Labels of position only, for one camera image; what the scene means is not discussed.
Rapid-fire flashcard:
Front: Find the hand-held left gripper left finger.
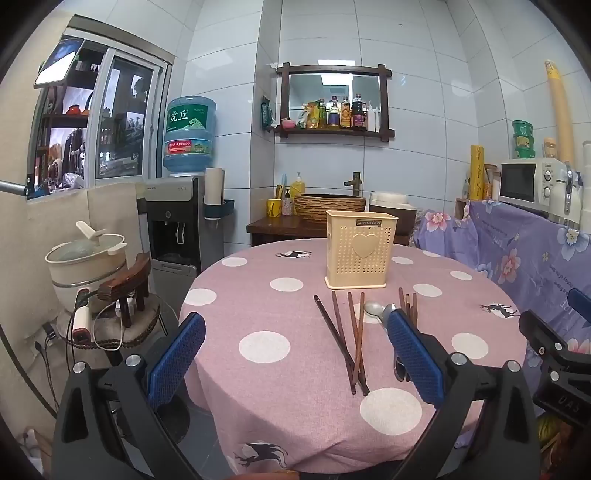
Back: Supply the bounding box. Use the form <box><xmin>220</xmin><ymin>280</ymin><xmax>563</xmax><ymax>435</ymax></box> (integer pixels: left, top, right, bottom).
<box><xmin>52</xmin><ymin>312</ymin><xmax>218</xmax><ymax>480</ymax></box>

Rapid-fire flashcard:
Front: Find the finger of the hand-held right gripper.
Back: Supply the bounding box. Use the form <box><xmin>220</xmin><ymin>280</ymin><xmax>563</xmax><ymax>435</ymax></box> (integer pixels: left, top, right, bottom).
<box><xmin>568</xmin><ymin>288</ymin><xmax>591</xmax><ymax>320</ymax></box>
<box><xmin>518</xmin><ymin>310</ymin><xmax>573</xmax><ymax>365</ymax></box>

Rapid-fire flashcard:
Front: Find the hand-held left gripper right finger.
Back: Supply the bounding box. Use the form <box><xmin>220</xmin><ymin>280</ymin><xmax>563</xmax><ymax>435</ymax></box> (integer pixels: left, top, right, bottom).
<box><xmin>386</xmin><ymin>308</ymin><xmax>541</xmax><ymax>480</ymax></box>

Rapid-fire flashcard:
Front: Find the black chopstick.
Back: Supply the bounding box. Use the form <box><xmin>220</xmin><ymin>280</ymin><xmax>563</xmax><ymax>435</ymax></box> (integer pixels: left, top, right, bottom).
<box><xmin>314</xmin><ymin>295</ymin><xmax>370</xmax><ymax>396</ymax></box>

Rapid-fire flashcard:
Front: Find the beige plastic utensil holder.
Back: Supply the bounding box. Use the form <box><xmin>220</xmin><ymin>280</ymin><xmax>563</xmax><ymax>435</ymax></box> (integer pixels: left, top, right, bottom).
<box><xmin>324</xmin><ymin>210</ymin><xmax>399</xmax><ymax>290</ymax></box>

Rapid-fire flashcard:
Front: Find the round cushioned stool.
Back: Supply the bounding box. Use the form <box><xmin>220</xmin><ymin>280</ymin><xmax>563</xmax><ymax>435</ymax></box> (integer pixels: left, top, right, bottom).
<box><xmin>58</xmin><ymin>295</ymin><xmax>169</xmax><ymax>352</ymax></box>

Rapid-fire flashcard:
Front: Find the purple floral cloth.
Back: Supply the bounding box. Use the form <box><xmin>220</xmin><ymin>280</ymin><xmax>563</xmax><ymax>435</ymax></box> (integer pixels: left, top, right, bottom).
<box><xmin>412</xmin><ymin>198</ymin><xmax>591</xmax><ymax>402</ymax></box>

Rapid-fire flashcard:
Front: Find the small dark wooden stool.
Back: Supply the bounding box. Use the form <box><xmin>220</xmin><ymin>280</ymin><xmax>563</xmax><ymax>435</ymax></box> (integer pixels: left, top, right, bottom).
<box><xmin>97</xmin><ymin>252</ymin><xmax>152</xmax><ymax>315</ymax></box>

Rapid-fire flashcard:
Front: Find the white handheld device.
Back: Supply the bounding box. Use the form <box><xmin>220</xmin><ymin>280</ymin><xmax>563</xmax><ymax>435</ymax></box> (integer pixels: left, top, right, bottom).
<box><xmin>71</xmin><ymin>288</ymin><xmax>96</xmax><ymax>345</ymax></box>

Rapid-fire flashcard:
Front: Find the white kettle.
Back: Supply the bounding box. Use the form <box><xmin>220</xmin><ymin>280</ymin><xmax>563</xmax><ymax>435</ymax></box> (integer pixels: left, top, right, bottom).
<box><xmin>551</xmin><ymin>159</ymin><xmax>588</xmax><ymax>228</ymax></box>

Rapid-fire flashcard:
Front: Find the pink polka-dot tablecloth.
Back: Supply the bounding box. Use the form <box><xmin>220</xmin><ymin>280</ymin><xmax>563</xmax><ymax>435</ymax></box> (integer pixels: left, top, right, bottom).
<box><xmin>179</xmin><ymin>239</ymin><xmax>529</xmax><ymax>476</ymax></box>

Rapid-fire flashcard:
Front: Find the cream cooking pot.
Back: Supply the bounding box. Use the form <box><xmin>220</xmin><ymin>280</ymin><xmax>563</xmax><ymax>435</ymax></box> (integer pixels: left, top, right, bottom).
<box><xmin>45</xmin><ymin>220</ymin><xmax>129</xmax><ymax>312</ymax></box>

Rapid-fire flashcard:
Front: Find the white microwave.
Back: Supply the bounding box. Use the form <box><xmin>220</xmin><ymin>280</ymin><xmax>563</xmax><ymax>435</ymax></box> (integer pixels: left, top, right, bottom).
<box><xmin>496</xmin><ymin>157</ymin><xmax>568</xmax><ymax>214</ymax></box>

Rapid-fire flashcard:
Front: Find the wooden box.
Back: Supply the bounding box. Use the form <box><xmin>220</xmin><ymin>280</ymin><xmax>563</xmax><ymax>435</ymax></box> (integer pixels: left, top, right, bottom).
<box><xmin>455</xmin><ymin>164</ymin><xmax>502</xmax><ymax>220</ymax></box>

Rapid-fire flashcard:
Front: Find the grey water dispenser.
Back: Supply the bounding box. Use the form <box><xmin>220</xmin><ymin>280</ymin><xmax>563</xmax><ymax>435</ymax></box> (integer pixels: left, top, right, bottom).
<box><xmin>144</xmin><ymin>175</ymin><xmax>206</xmax><ymax>319</ymax></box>

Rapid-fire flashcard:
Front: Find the white brown rice cooker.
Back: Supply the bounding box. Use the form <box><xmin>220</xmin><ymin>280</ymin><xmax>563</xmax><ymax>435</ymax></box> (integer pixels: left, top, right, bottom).
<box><xmin>369</xmin><ymin>191</ymin><xmax>418</xmax><ymax>236</ymax></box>

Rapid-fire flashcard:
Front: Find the dark wooden counter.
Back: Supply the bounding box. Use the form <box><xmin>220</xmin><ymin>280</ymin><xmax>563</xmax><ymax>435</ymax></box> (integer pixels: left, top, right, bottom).
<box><xmin>246</xmin><ymin>215</ymin><xmax>411</xmax><ymax>247</ymax></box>

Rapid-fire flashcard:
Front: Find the short bright yellow roll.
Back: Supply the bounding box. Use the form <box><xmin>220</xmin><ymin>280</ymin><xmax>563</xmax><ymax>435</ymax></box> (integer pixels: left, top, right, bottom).
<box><xmin>469</xmin><ymin>144</ymin><xmax>486</xmax><ymax>201</ymax></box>

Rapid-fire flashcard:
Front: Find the wicker basin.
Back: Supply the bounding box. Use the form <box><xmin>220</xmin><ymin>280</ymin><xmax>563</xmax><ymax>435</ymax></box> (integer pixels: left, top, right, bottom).
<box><xmin>294</xmin><ymin>193</ymin><xmax>367</xmax><ymax>225</ymax></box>

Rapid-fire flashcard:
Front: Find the paper towel roll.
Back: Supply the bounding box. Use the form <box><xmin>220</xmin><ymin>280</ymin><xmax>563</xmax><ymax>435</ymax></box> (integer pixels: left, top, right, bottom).
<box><xmin>204</xmin><ymin>167</ymin><xmax>226</xmax><ymax>206</ymax></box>

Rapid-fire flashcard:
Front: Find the tall pale yellow roll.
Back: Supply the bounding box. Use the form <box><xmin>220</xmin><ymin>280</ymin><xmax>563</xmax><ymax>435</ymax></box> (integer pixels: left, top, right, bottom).
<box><xmin>544</xmin><ymin>60</ymin><xmax>576</xmax><ymax>165</ymax></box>

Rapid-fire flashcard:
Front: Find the blue water jug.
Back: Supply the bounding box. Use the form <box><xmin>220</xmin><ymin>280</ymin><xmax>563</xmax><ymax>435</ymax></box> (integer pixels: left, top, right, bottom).
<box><xmin>161</xmin><ymin>95</ymin><xmax>218</xmax><ymax>177</ymax></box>

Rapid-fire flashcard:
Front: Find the large dark soy bottle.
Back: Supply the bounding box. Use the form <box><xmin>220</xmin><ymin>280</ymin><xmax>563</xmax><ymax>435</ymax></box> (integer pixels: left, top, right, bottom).
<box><xmin>351</xmin><ymin>93</ymin><xmax>368</xmax><ymax>130</ymax></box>

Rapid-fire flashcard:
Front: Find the yellow oil bottle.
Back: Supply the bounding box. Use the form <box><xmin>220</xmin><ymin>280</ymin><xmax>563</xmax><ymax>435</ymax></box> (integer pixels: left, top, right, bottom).
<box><xmin>306</xmin><ymin>102</ymin><xmax>327</xmax><ymax>130</ymax></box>

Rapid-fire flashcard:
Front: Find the sliding window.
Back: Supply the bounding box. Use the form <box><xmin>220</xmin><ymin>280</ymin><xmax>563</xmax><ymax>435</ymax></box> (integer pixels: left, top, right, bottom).
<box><xmin>27</xmin><ymin>15</ymin><xmax>176</xmax><ymax>200</ymax></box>

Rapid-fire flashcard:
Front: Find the tilted rectangular mirror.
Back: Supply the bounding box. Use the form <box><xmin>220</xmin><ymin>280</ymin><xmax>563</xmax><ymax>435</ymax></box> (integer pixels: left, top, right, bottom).
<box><xmin>34</xmin><ymin>38</ymin><xmax>86</xmax><ymax>88</ymax></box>

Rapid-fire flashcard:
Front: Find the white cable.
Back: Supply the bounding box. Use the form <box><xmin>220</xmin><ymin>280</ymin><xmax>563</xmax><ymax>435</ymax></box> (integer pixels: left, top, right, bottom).
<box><xmin>92</xmin><ymin>300</ymin><xmax>136</xmax><ymax>352</ymax></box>

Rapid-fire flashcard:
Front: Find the black cable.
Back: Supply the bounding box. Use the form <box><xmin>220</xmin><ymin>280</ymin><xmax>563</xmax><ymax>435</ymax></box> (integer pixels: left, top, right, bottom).
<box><xmin>34</xmin><ymin>323</ymin><xmax>71</xmax><ymax>403</ymax></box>

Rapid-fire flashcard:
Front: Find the dark wooden wall shelf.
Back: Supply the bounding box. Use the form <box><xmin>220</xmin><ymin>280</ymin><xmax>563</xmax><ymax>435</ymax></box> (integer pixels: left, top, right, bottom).
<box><xmin>269</xmin><ymin>62</ymin><xmax>396</xmax><ymax>141</ymax></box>

